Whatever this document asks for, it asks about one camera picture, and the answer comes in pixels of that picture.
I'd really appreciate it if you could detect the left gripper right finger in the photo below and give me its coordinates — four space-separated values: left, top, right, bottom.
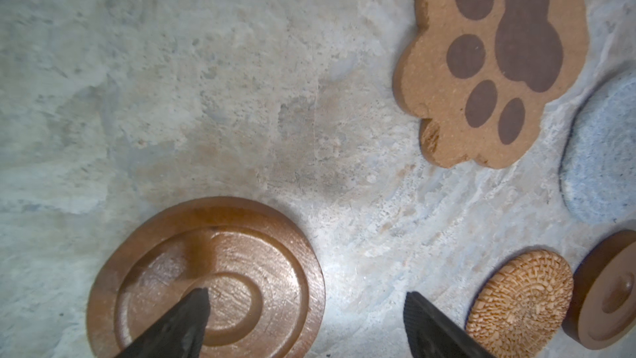
403 292 494 358

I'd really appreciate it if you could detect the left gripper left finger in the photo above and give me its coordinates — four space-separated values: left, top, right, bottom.
116 288 210 358

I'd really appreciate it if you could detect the brown wooden round coaster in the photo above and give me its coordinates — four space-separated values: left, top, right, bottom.
86 197 326 357
562 230 635 350

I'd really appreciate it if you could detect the blue knitted round coaster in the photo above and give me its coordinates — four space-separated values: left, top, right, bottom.
559 70 635 225

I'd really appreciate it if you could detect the woven rattan round coaster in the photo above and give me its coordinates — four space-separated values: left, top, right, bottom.
465 250 574 357

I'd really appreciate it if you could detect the cork paw print coaster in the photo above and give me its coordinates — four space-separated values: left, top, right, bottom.
393 0 589 169

